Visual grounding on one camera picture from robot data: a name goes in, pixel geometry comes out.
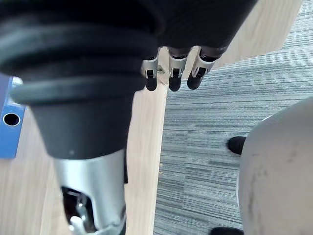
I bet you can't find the blue lever arch folder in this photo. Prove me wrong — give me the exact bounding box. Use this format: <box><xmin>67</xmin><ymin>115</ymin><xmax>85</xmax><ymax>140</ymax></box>
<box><xmin>0</xmin><ymin>72</ymin><xmax>26</xmax><ymax>160</ymax></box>

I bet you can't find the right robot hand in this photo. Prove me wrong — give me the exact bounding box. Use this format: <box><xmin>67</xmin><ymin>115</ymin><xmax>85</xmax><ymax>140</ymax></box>
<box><xmin>0</xmin><ymin>0</ymin><xmax>259</xmax><ymax>235</ymax></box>

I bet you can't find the dark robot foot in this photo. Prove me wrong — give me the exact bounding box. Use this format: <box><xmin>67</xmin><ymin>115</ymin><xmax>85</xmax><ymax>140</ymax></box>
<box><xmin>227</xmin><ymin>136</ymin><xmax>247</xmax><ymax>155</ymax></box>
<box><xmin>210</xmin><ymin>227</ymin><xmax>244</xmax><ymax>235</ymax></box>

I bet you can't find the silver robot leg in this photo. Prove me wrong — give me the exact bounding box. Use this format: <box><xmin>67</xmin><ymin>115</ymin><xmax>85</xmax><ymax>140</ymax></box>
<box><xmin>236</xmin><ymin>96</ymin><xmax>313</xmax><ymax>235</ymax></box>

